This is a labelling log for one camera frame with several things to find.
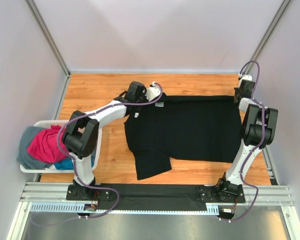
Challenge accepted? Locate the black t-shirt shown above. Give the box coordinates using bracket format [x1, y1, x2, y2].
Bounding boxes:
[124, 94, 241, 180]

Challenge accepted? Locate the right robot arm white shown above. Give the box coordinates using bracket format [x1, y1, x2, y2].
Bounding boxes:
[215, 75, 279, 203]

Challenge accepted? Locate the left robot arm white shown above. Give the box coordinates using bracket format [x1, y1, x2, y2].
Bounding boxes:
[61, 81, 150, 201]

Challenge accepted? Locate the white plastic laundry basket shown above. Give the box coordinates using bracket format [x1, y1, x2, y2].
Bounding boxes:
[20, 120, 103, 174]

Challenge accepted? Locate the blue t-shirt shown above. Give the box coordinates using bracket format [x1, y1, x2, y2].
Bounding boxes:
[54, 158, 74, 170]

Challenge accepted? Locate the pink t-shirt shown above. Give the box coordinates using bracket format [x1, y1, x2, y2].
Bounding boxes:
[26, 125, 67, 164]

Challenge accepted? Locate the black base mat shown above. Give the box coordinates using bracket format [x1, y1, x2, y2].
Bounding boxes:
[94, 182, 246, 211]

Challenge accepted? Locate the grey t-shirt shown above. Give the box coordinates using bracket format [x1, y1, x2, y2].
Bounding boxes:
[16, 126, 52, 170]

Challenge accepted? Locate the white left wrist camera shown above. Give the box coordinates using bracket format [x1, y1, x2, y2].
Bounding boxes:
[145, 81, 163, 102]

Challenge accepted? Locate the aluminium frame post right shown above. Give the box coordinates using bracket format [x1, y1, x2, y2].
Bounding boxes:
[250, 0, 293, 61]

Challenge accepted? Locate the aluminium frame post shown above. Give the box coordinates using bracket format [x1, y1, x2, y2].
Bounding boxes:
[25, 0, 71, 77]
[250, 0, 293, 61]

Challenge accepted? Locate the aluminium frame post left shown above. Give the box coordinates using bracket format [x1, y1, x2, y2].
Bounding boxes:
[25, 0, 71, 77]

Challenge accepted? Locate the slotted cable duct rail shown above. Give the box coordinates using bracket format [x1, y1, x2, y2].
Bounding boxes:
[28, 202, 219, 216]

